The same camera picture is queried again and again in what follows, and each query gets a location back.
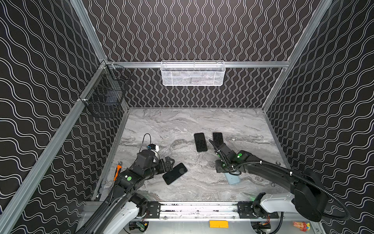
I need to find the black phone purple edge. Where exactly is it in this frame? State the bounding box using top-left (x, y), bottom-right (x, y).
top-left (212, 132), bottom-right (224, 147)

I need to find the black phone screen up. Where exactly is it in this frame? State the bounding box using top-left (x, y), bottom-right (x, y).
top-left (163, 163), bottom-right (188, 185)

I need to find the white phone face down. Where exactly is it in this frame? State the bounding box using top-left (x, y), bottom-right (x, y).
top-left (194, 133), bottom-right (208, 153)

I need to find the light blue phone case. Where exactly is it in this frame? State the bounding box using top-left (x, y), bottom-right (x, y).
top-left (224, 173), bottom-right (241, 185)

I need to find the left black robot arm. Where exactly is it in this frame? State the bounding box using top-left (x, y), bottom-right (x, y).
top-left (76, 149), bottom-right (175, 234)

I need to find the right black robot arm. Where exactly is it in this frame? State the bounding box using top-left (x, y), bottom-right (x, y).
top-left (210, 140), bottom-right (351, 222)

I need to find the orange adjustable wrench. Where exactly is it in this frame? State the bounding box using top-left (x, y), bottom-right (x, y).
top-left (113, 161), bottom-right (123, 182)

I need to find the silver spanner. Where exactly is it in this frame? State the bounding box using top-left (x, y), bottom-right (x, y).
top-left (271, 164), bottom-right (283, 185)

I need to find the yellow block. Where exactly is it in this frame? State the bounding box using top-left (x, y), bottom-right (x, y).
top-left (209, 220), bottom-right (229, 229)

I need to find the red yellow toy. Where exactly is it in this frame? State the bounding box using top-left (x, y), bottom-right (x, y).
top-left (293, 221), bottom-right (311, 232)

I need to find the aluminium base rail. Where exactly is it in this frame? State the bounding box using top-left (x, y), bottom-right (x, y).
top-left (137, 201), bottom-right (318, 220)

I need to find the white wire mesh basket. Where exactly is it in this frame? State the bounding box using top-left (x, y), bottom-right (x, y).
top-left (160, 60), bottom-right (226, 86)

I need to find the black wire basket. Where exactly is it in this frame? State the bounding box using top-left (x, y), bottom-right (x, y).
top-left (80, 61), bottom-right (132, 120)

